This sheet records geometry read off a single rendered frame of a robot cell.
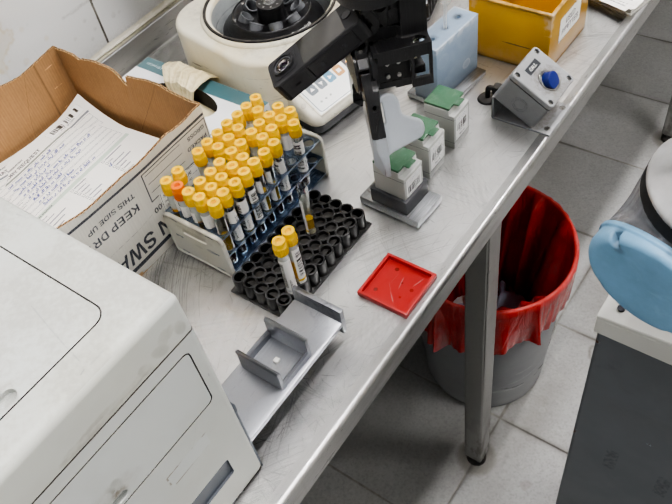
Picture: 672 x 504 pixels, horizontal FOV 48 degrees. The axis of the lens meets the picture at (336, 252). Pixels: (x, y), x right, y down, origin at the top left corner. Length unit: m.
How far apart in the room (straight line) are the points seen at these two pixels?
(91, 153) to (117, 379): 0.58
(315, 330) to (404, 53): 0.30
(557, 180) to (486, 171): 1.24
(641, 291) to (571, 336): 1.26
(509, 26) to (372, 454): 1.00
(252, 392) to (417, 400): 1.04
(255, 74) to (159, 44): 0.33
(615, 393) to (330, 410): 0.36
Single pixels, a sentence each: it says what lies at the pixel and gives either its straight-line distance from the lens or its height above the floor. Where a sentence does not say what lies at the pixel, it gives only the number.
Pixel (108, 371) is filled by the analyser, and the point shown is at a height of 1.17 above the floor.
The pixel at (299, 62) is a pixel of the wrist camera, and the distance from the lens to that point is 0.78.
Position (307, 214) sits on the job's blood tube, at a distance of 0.89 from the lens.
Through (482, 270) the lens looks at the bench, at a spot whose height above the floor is 0.70.
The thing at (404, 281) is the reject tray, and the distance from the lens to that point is 0.89.
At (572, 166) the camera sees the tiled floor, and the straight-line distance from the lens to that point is 2.29.
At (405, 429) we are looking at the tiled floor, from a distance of 1.76.
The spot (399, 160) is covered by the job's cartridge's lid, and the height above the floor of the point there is 0.96.
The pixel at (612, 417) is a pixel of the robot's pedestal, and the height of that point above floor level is 0.68.
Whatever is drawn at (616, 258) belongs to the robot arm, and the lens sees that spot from 0.63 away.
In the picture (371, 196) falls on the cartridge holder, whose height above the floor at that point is 0.89.
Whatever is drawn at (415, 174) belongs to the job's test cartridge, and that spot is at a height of 0.93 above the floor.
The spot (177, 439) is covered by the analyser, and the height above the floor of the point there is 1.04.
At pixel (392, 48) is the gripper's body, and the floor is 1.14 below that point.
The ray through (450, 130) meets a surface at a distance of 1.02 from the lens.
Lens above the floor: 1.58
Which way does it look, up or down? 50 degrees down
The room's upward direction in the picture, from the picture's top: 12 degrees counter-clockwise
